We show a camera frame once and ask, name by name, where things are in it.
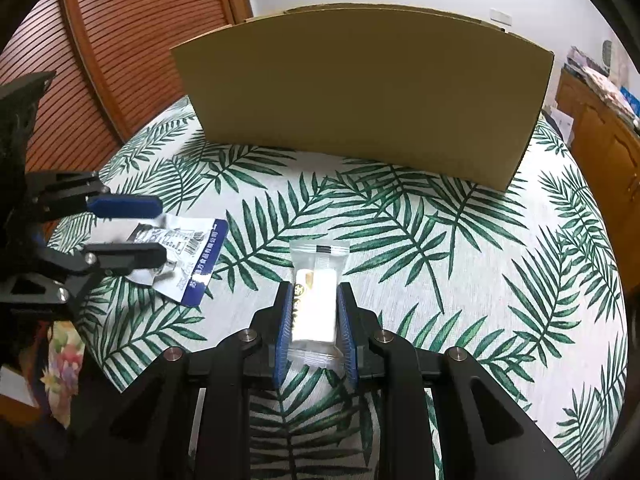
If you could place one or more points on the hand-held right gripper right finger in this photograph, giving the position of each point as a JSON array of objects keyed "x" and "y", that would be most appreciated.
[{"x": 348, "y": 337}]

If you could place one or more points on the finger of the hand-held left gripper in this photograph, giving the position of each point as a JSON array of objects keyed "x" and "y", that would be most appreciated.
[
  {"x": 135, "y": 256},
  {"x": 125, "y": 206}
]

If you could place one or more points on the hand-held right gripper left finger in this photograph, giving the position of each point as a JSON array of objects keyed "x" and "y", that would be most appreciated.
[{"x": 284, "y": 332}]

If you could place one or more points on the clear packet with white snack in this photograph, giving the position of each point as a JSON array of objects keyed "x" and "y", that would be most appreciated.
[{"x": 315, "y": 305}]

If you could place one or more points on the silver blue snack packet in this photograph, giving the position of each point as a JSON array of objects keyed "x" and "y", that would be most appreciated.
[{"x": 195, "y": 250}]

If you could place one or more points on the brown cardboard box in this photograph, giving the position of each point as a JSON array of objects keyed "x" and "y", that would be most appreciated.
[{"x": 360, "y": 100}]

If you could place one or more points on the floral cloth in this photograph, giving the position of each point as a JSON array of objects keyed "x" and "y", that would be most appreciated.
[{"x": 67, "y": 360}]

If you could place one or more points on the wooden louvered door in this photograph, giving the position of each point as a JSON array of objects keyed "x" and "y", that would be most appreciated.
[{"x": 140, "y": 35}]

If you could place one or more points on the white paper bag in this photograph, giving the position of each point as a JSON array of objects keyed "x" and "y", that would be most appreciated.
[{"x": 562, "y": 121}]

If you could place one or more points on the wooden cabinet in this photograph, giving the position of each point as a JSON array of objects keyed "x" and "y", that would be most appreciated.
[{"x": 600, "y": 132}]

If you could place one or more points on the pile of folded cloths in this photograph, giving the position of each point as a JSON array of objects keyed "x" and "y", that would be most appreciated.
[{"x": 600, "y": 80}]

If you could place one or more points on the blue box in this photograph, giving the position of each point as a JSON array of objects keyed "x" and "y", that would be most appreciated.
[{"x": 631, "y": 99}]

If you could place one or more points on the grey round device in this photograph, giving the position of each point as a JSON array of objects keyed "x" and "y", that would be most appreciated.
[{"x": 606, "y": 52}]

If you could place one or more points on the white wall outlet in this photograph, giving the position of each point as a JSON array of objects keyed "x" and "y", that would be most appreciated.
[{"x": 501, "y": 16}]

